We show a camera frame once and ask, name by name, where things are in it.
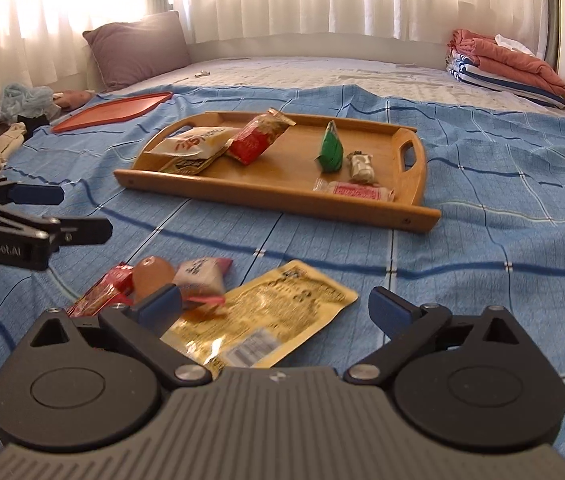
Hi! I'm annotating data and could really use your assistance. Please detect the wooden serving tray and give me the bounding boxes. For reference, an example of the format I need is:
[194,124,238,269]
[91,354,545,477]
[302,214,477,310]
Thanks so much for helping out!
[113,110,442,234]

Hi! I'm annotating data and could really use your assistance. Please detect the black cloth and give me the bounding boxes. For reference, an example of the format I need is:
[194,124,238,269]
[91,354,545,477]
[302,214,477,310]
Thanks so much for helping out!
[15,114,50,133]

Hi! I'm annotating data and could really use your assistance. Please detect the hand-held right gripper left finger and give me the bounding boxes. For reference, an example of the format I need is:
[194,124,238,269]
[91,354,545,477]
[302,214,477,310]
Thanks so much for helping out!
[26,284,213,390]

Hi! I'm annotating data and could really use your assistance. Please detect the folded orange and striped blankets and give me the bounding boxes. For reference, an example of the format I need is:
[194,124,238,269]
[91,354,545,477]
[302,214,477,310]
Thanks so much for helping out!
[449,27,565,98]

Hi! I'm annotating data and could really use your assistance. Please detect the purple pillow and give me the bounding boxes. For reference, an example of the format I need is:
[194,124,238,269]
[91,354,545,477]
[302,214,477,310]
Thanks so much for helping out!
[82,10,193,93]

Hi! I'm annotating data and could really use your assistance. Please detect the gold foil pouch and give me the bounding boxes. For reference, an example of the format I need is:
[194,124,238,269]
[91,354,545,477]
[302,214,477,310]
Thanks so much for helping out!
[160,260,359,378]

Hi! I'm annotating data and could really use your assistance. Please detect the blue checked bedsheet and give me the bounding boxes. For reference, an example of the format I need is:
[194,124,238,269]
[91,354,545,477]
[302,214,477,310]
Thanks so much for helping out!
[0,82,565,468]

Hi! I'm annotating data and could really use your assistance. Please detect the dark red chocolate packet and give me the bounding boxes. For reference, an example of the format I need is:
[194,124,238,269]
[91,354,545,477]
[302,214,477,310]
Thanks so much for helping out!
[65,280,130,318]

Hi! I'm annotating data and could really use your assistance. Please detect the small red white packet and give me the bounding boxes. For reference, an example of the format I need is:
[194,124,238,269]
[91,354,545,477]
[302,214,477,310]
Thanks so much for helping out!
[172,256,234,311]

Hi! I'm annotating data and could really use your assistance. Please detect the light blue cloth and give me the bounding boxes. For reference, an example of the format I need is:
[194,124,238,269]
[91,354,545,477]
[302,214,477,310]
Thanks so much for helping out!
[0,84,56,123]

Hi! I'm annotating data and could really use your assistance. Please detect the cream bread packet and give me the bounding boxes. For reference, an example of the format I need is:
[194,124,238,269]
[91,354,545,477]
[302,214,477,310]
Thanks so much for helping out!
[141,126,240,176]

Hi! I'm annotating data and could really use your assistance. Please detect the white folded cloth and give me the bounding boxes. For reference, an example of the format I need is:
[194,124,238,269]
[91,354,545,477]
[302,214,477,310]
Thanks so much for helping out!
[493,34,535,56]

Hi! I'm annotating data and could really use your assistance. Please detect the clear nut pastry packet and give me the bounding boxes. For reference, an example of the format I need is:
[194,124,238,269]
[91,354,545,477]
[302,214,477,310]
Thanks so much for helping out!
[346,150,377,185]

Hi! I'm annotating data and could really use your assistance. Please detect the beige quilted mattress pad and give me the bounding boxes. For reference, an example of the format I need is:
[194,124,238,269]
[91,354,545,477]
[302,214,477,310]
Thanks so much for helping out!
[127,55,565,121]

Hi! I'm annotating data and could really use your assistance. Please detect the red peanut packet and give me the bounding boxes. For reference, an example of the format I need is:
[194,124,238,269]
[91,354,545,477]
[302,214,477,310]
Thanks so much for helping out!
[225,108,297,166]

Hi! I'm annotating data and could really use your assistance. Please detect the brown cloth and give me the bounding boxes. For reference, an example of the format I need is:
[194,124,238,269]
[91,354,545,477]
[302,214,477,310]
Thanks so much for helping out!
[52,90,97,110]

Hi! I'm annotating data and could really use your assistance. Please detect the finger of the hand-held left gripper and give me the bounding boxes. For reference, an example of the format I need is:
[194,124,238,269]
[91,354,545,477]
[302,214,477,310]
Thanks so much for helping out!
[0,201,113,248]
[0,175,66,208]

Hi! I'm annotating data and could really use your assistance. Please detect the blue striped folded towel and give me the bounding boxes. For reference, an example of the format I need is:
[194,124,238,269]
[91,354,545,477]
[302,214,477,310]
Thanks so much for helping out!
[445,47,565,109]

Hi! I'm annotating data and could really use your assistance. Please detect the orange-red plastic tray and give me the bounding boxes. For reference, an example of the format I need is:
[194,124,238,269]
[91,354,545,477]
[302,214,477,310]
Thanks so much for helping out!
[51,91,174,134]

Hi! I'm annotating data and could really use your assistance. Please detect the green pea packet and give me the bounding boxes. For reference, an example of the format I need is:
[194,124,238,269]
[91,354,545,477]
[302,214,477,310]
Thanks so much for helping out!
[316,120,345,173]

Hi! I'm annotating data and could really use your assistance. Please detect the white sheer curtain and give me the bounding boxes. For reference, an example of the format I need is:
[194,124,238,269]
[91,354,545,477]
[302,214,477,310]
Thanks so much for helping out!
[0,0,150,91]
[172,0,553,58]

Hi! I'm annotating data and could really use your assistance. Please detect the pink wafer packet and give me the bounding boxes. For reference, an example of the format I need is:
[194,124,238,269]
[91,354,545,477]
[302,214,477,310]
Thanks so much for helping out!
[312,178,395,203]

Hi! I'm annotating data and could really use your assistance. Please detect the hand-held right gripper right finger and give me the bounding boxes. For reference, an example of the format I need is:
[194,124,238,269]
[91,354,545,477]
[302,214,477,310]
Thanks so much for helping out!
[342,286,525,389]

